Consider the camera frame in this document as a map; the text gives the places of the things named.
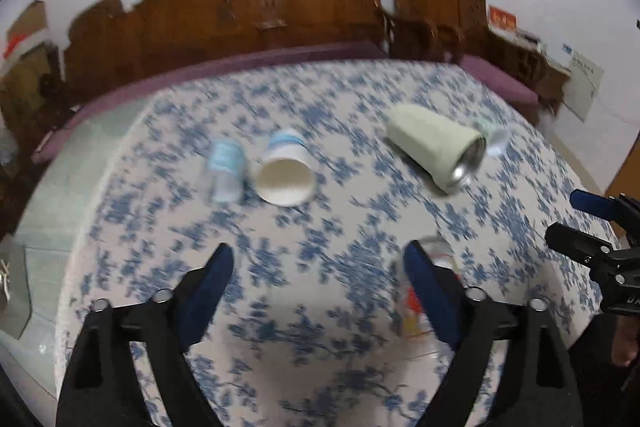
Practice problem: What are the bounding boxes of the printed clear glass cup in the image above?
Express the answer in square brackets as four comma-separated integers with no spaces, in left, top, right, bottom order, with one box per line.
[396,235,462,348]

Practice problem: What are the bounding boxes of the clear plastic labelled cup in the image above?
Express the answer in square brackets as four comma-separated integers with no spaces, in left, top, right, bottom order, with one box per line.
[202,138,246,204]

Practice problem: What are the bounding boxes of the white blue paper cup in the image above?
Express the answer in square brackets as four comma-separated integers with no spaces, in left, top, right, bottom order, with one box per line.
[254,129,317,207]

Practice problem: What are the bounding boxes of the grey metal item on floor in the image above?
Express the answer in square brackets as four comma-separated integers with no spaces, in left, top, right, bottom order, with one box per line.
[0,234,32,339]

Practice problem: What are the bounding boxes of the purple armchair cushion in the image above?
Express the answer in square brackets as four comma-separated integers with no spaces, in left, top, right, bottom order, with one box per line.
[459,55,539,107]

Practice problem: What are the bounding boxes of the cream insulated steel mug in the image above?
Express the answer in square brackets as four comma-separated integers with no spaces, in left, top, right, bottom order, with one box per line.
[386,104,487,194]

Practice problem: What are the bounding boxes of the red sign on side table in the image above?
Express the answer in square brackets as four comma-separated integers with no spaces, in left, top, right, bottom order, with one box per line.
[488,5,518,34]

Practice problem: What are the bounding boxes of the carved wooden armchair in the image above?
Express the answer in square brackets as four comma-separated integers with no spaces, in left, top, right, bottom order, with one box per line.
[387,0,547,90]

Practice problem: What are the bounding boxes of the blue floral tablecloth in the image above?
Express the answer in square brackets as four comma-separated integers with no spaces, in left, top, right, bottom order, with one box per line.
[54,61,615,426]

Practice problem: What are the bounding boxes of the stacked cardboard boxes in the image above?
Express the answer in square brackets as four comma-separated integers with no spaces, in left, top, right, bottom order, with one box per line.
[1,0,61,110]

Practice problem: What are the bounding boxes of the carved wooden sofa bench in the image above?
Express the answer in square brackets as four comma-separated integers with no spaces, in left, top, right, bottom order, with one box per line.
[1,0,384,148]

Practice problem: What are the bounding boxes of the white wall electrical box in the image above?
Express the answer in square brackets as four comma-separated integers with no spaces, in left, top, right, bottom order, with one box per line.
[563,51,604,121]

